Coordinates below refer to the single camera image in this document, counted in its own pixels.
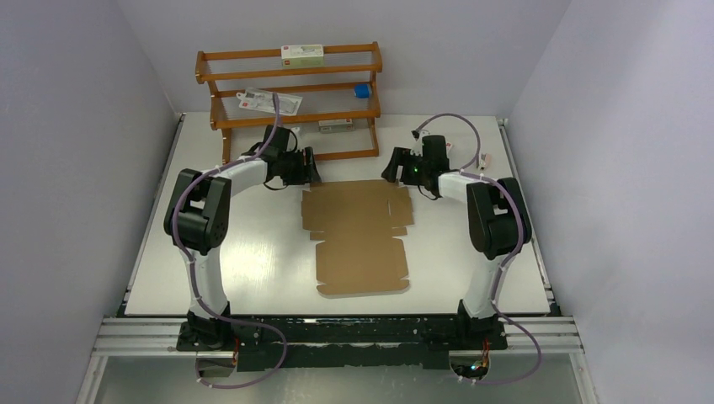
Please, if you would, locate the brown cardboard box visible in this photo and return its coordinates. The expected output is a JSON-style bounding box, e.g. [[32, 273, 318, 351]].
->
[[301, 179, 414, 297]]

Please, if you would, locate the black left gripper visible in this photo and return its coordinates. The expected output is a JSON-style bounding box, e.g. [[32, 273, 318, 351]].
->
[[278, 147, 322, 186]]

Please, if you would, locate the aluminium table frame rail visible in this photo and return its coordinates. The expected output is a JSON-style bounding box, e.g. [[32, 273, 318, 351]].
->
[[92, 316, 583, 359]]

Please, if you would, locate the clear plastic blister pack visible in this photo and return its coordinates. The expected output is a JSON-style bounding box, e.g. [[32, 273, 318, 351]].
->
[[236, 88, 303, 116]]

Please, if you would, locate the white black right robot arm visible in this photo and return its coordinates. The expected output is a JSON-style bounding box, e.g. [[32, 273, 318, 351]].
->
[[381, 135, 532, 348]]

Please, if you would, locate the orange wooden shelf rack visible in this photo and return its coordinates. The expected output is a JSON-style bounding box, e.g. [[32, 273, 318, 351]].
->
[[194, 41, 383, 162]]

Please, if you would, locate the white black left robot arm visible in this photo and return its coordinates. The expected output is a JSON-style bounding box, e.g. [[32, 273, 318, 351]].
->
[[163, 125, 321, 350]]

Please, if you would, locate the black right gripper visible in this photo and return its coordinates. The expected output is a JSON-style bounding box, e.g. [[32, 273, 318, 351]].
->
[[381, 146, 429, 186]]

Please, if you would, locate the small grey box lower shelf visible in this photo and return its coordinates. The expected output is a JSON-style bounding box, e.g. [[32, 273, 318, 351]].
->
[[317, 119, 354, 133]]

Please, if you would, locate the blue white small roll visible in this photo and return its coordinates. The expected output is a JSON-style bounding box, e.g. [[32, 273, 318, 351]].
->
[[354, 83, 372, 99]]

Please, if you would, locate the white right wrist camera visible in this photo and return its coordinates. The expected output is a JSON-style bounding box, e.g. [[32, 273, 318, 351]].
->
[[411, 129, 431, 157]]

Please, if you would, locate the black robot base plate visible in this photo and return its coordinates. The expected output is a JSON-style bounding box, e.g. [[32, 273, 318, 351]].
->
[[176, 313, 508, 371]]

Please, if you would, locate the white green box top shelf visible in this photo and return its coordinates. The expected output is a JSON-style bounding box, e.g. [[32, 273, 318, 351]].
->
[[280, 44, 325, 69]]

